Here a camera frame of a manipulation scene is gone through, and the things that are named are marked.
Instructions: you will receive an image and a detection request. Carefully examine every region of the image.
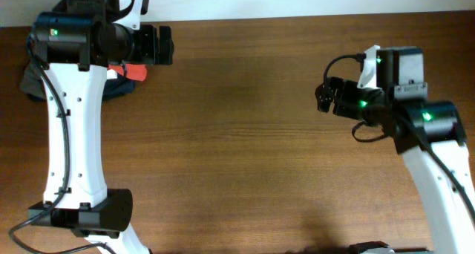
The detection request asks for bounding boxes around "grey folded garment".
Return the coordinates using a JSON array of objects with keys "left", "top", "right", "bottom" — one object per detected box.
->
[{"left": 19, "top": 62, "right": 46, "bottom": 102}]

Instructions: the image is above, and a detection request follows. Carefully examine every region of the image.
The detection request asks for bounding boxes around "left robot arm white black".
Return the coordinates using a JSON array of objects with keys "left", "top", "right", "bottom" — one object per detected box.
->
[{"left": 28, "top": 12, "right": 174, "bottom": 253}]

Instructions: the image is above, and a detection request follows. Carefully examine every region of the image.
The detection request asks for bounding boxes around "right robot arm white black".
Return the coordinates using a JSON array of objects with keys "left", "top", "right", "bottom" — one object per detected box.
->
[{"left": 315, "top": 76, "right": 474, "bottom": 253}]

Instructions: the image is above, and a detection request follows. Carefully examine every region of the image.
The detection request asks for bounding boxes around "navy folded garment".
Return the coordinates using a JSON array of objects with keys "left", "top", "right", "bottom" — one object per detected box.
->
[{"left": 26, "top": 0, "right": 137, "bottom": 102}]

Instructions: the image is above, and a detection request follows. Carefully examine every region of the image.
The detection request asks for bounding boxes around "red orange printed t-shirt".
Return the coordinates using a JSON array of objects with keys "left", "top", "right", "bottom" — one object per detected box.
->
[{"left": 108, "top": 64, "right": 147, "bottom": 82}]

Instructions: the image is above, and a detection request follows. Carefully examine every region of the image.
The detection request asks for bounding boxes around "white folded t-shirt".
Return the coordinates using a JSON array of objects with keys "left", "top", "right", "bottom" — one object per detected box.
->
[{"left": 107, "top": 69, "right": 117, "bottom": 80}]

